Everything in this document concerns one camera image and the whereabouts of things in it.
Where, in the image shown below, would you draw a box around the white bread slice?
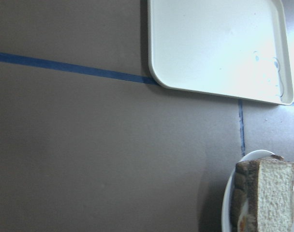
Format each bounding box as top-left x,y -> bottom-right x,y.
247,159 -> 294,232

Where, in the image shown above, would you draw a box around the brown bread slice on plate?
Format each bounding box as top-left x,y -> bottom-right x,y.
230,155 -> 285,232

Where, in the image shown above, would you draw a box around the cream bear tray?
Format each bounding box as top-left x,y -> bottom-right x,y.
147,0 -> 294,105

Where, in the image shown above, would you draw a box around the fried egg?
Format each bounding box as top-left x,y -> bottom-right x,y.
236,202 -> 256,232

